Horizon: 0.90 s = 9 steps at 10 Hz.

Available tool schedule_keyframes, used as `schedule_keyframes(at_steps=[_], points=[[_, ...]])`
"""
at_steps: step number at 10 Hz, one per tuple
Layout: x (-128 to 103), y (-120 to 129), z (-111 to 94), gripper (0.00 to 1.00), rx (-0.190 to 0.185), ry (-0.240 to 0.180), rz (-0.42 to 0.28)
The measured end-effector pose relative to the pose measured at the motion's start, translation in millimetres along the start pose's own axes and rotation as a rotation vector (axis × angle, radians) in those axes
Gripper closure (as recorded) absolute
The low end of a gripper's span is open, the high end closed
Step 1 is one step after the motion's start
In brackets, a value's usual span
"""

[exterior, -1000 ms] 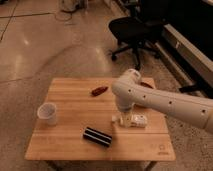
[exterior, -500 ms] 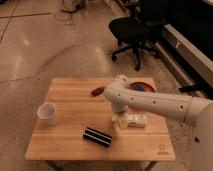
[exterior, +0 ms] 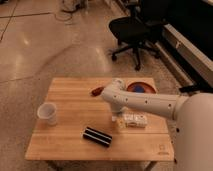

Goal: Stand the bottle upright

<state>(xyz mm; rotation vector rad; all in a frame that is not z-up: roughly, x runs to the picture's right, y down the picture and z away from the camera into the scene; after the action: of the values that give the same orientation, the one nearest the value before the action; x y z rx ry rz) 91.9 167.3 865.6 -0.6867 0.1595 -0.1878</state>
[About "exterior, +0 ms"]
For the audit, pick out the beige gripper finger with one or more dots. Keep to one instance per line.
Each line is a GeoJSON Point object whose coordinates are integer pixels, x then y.
{"type": "Point", "coordinates": [119, 124]}

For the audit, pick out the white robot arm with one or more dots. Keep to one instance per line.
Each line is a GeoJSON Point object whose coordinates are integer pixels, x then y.
{"type": "Point", "coordinates": [194, 117]}

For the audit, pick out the black white striped box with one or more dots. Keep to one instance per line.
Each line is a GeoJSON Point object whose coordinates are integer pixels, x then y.
{"type": "Point", "coordinates": [97, 136]}

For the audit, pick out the blue sponge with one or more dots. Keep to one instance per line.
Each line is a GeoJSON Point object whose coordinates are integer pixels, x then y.
{"type": "Point", "coordinates": [139, 89]}

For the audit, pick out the small brown red object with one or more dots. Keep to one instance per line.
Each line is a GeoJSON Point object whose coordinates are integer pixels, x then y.
{"type": "Point", "coordinates": [97, 91]}

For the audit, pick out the orange round plate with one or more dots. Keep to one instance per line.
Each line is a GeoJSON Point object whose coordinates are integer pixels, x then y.
{"type": "Point", "coordinates": [148, 88]}

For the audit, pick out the wooden folding table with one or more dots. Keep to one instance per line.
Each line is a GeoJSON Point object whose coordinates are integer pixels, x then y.
{"type": "Point", "coordinates": [77, 110]}

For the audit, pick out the clear plastic cup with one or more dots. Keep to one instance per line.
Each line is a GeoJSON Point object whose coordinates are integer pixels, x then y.
{"type": "Point", "coordinates": [47, 112]}

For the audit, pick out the black office chair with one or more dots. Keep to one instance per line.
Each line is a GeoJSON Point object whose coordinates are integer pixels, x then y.
{"type": "Point", "coordinates": [145, 22]}

